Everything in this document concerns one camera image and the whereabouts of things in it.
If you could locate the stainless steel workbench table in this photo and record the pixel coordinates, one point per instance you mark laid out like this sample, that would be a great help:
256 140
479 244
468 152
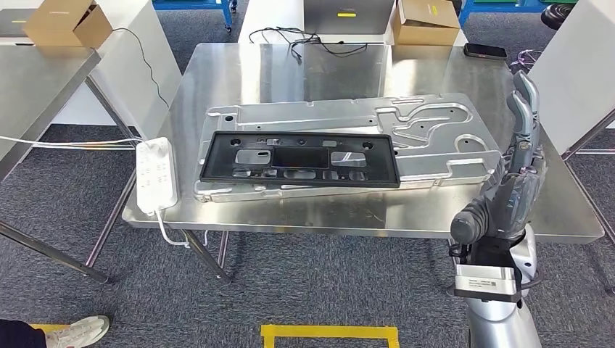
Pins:
336 216

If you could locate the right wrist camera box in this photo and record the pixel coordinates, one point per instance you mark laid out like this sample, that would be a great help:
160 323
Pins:
485 278

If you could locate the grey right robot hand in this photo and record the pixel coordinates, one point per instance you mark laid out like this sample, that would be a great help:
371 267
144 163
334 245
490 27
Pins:
521 192

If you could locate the black round stool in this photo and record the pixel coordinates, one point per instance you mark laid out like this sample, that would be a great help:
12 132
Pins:
557 17

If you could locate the white table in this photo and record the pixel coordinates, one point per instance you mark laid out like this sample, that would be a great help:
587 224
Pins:
269 14

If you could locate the stamped sheet metal plate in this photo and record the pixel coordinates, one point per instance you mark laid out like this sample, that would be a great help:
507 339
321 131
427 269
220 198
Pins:
432 129

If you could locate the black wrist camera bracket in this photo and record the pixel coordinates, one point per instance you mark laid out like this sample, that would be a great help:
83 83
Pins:
485 252

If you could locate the black plastic panel part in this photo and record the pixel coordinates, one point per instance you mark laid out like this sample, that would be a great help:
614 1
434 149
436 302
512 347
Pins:
216 163

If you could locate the brown cardboard box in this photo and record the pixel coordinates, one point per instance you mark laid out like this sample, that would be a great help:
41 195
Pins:
53 26
427 24

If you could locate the black smartphone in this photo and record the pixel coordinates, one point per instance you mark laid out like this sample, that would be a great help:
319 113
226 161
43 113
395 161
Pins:
485 51

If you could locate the blue metal bench frame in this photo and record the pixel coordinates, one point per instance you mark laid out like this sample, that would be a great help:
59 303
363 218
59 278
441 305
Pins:
499 5
192 5

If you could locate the grey laptop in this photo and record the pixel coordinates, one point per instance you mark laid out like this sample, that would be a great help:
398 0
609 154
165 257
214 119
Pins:
346 24

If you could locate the person's left shoe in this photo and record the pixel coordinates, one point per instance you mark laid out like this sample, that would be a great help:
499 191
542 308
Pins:
79 332

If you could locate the white divider board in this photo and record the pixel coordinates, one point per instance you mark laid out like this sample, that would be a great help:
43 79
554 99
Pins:
129 81
576 72

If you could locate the large white power strip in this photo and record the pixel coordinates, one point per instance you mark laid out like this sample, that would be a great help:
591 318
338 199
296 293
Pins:
156 175

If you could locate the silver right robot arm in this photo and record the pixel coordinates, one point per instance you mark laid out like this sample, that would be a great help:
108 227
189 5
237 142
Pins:
499 322

